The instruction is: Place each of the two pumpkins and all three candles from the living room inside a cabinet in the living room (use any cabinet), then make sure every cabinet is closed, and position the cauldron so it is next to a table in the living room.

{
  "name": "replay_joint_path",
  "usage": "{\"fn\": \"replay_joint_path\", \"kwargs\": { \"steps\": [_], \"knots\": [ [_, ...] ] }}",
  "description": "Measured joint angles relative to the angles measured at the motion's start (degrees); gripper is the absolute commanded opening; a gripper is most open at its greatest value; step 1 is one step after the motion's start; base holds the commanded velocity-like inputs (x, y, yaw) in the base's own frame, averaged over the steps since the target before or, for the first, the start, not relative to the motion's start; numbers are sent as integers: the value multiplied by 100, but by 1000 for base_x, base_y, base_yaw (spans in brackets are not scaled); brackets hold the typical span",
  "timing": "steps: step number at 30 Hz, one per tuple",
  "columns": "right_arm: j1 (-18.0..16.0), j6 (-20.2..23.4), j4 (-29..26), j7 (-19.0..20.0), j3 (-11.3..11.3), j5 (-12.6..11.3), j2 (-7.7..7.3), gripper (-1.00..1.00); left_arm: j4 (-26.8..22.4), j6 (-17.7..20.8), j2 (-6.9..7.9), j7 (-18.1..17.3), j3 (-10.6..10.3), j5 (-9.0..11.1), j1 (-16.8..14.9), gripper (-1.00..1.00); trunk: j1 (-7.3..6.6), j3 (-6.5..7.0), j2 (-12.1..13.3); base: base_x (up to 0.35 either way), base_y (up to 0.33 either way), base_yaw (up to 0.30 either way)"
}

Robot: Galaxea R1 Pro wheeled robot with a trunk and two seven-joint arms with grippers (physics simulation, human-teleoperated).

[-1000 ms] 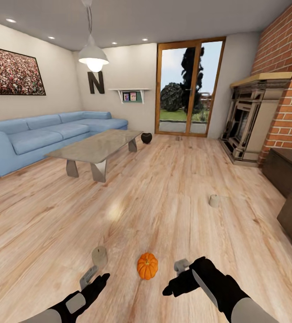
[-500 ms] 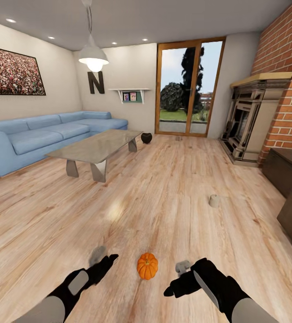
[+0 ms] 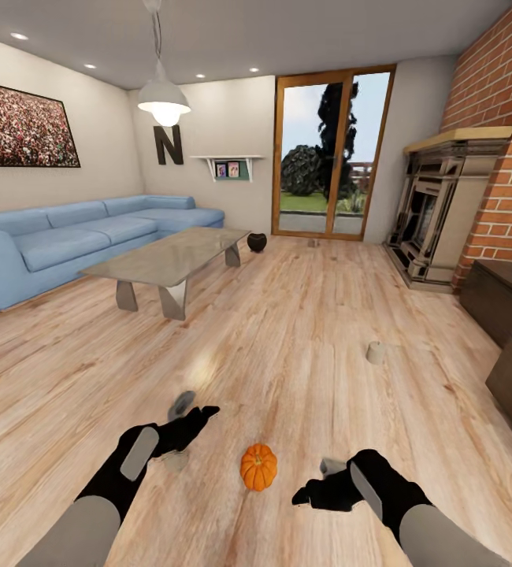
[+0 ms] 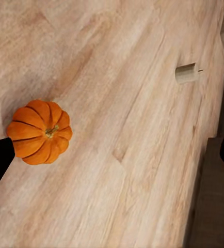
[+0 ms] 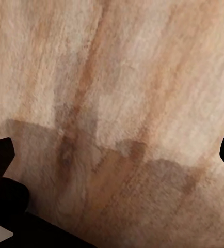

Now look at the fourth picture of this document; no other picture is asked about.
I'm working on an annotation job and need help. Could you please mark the pillar candle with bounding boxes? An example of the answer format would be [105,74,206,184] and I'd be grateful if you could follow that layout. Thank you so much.
[175,63,201,84]

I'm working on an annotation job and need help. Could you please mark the pumpkin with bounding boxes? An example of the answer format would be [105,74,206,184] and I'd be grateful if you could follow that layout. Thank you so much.
[5,100,72,165]

